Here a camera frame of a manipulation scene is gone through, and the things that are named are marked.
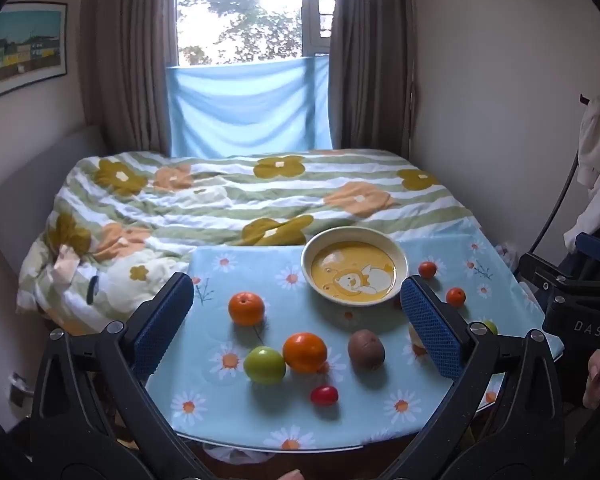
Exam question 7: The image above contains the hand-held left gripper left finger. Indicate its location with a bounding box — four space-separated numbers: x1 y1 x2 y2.
27 272 216 480

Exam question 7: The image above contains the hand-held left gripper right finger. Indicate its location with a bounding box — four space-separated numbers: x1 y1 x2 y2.
380 276 566 480

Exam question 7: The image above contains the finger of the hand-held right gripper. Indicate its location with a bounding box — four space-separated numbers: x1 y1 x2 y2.
575 231 600 273
517 251 588 306

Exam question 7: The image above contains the brown wrinkled fruit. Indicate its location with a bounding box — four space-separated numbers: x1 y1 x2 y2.
347 329 386 371

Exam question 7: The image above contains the cream bowl with bear print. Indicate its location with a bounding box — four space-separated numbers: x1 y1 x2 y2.
301 226 410 306

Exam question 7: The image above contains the orange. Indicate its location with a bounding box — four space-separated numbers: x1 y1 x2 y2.
282 332 328 374
228 291 266 327

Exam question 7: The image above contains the person's right hand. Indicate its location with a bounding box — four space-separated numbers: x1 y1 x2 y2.
584 350 600 411

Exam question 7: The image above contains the crumpled plastic bag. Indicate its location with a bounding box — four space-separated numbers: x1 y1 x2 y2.
492 242 521 266

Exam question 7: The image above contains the blue daisy tablecloth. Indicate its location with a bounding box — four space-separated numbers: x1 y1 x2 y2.
145 232 566 453

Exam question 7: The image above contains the red cherry tomato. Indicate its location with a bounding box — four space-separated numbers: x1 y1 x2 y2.
310 385 339 406

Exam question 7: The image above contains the floral striped duvet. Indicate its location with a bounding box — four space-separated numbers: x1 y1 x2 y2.
17 149 481 336

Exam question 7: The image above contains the grey padded headboard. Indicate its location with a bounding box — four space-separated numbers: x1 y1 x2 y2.
0 125 108 281

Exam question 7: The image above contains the light blue cloth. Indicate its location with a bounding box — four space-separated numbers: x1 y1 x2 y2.
165 56 333 157

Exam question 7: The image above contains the grey-brown curtain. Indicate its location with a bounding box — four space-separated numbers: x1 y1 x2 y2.
82 0 181 156
328 0 416 158

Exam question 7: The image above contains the framed landscape picture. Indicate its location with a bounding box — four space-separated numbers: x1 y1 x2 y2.
0 1 68 106

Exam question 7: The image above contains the window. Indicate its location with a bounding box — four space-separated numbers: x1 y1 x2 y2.
176 0 341 68

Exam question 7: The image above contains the black cable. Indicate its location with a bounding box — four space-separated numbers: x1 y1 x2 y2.
529 147 581 256

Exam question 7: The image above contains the white wall socket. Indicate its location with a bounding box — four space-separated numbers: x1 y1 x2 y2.
7 372 28 408

